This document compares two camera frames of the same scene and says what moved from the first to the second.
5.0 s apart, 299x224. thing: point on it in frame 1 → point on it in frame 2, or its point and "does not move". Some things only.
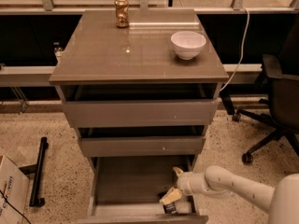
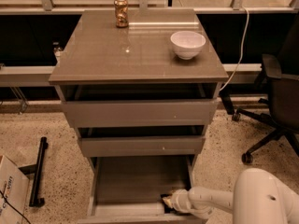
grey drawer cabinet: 136,105 does not move
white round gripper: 184,183 → 178,200
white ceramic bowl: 188,44 does not move
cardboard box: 15,186 does not move
